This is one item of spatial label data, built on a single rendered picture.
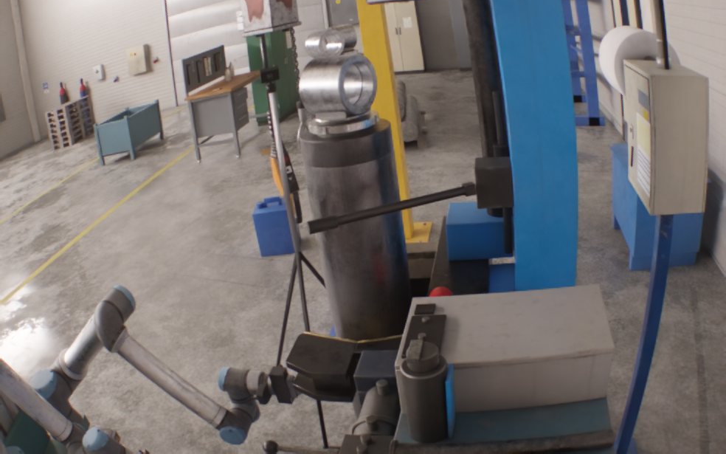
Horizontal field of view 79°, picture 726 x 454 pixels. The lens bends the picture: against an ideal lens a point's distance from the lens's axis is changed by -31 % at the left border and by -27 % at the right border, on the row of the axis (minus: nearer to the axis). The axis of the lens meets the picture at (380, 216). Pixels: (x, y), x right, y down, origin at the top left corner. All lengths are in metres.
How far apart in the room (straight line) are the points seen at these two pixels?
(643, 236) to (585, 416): 2.62
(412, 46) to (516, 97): 10.30
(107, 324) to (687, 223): 3.27
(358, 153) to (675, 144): 0.85
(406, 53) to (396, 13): 0.90
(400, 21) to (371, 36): 7.59
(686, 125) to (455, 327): 0.85
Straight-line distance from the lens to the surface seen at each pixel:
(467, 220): 1.54
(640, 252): 3.64
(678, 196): 1.59
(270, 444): 1.19
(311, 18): 12.41
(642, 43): 1.79
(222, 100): 7.35
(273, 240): 4.34
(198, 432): 2.82
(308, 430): 2.68
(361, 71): 1.40
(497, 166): 1.28
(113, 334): 1.83
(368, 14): 3.89
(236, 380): 1.88
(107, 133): 9.43
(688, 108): 1.53
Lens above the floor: 1.80
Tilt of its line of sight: 22 degrees down
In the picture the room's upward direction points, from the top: 8 degrees counter-clockwise
